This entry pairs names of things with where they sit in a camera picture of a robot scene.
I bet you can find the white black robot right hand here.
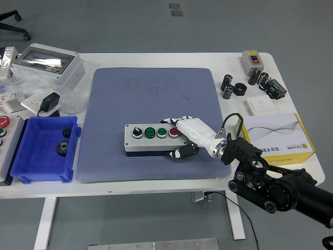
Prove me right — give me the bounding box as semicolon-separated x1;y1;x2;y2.
160;116;225;159

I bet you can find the grey four-button control box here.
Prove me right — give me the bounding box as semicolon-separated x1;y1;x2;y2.
124;123;188;157

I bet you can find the black cylindrical capacitor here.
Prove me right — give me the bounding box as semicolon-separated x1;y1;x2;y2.
222;83;234;100
220;73;234;92
248;68;262;86
257;72;270;89

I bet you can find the black hex nut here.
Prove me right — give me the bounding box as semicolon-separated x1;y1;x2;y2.
233;82;247;96

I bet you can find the blue-grey table mat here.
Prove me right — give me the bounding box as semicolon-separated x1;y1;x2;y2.
77;67;232;184

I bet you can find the yellow white cardboard box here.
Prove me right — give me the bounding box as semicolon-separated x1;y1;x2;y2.
235;112;316;165

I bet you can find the black green terminal module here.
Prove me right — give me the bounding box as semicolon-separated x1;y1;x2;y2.
262;79;288;100

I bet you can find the white table leg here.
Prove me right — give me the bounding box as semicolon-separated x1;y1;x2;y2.
226;194;247;241
33;197;58;250

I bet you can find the grey metal plate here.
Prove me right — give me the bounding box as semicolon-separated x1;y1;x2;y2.
88;237;220;250

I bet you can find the clear plastic bag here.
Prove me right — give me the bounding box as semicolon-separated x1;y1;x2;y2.
0;69;89;117

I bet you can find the large black gear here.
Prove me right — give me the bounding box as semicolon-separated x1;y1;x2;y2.
55;140;70;158

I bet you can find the black power adapter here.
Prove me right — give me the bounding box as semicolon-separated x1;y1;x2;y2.
37;92;61;117

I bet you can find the blue plastic bin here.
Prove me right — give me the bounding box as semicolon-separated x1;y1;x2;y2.
9;116;82;184

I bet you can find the grey emergency-stop control box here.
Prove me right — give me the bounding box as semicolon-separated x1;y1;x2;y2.
0;115;27;186

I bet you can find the white box with orange print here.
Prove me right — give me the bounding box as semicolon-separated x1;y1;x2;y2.
0;90;27;115

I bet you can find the white boxy device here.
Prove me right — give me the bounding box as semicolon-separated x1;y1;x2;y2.
0;46;19;80

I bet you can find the black office chair base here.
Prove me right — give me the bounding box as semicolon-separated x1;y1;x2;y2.
0;9;31;42

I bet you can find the grey under-table bracket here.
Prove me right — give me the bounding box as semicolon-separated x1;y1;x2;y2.
191;192;213;203

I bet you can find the white wall switch plate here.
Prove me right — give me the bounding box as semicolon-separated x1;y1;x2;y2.
245;95;278;117

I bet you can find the grey red-black push switch box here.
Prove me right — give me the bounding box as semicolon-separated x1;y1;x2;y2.
240;49;268;77

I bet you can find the black floor cable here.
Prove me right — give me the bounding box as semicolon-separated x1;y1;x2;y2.
205;192;260;250

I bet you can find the grey enclosure with clear lid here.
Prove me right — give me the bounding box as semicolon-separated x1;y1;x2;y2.
9;43;86;91

